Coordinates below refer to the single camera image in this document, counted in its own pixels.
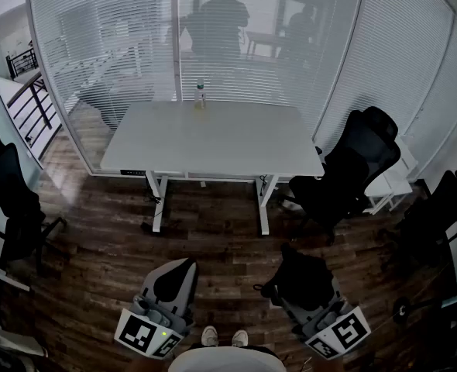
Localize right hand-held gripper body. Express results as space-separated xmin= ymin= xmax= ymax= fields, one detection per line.
xmin=280 ymin=296 xmax=371 ymax=360

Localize black office chair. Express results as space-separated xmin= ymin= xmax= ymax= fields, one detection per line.
xmin=288 ymin=105 xmax=402 ymax=243
xmin=381 ymin=165 xmax=457 ymax=270
xmin=0 ymin=133 xmax=67 ymax=274

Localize white side stand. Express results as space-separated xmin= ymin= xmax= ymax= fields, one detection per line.
xmin=362 ymin=136 xmax=419 ymax=215

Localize person's white shirt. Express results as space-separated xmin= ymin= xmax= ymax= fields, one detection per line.
xmin=168 ymin=345 xmax=287 ymax=372

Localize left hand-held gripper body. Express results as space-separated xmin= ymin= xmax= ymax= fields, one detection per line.
xmin=114 ymin=291 xmax=195 ymax=360

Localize white window blinds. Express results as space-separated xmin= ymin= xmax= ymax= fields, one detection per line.
xmin=313 ymin=0 xmax=457 ymax=177
xmin=29 ymin=0 xmax=177 ymax=170
xmin=180 ymin=0 xmax=365 ymax=131

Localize white table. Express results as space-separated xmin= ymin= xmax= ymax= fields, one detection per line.
xmin=99 ymin=99 xmax=325 ymax=236

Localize person's white right shoe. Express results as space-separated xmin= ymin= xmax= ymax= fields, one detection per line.
xmin=231 ymin=329 xmax=249 ymax=348

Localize black tripod stand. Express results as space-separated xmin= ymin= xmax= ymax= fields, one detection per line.
xmin=392 ymin=281 xmax=457 ymax=348

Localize person's white shoe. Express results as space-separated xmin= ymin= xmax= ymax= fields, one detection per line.
xmin=231 ymin=329 xmax=249 ymax=348
xmin=201 ymin=325 xmax=219 ymax=348

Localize black stair railing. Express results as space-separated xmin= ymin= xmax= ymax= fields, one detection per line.
xmin=5 ymin=47 xmax=63 ymax=150

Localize person's white left shoe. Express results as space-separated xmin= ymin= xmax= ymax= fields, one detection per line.
xmin=201 ymin=325 xmax=219 ymax=348

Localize clear plastic bottle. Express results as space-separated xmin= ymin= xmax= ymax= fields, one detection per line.
xmin=194 ymin=77 xmax=208 ymax=111

